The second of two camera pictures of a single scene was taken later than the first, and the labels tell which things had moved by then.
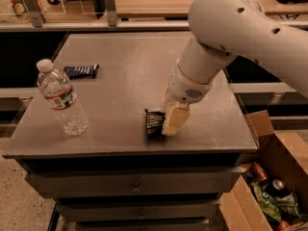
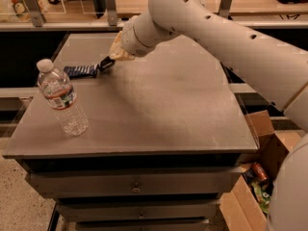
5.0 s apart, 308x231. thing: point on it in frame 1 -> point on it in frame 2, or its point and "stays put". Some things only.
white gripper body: (186, 88) -> (129, 39)
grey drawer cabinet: (90, 138) stays put
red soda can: (260, 171) stays put
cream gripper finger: (166, 100) -> (116, 41)
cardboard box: (281, 154) stays put
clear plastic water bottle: (59, 93) stays put
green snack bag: (267, 201) stays put
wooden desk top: (167, 0) stays put
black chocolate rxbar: (155, 121) -> (106, 64)
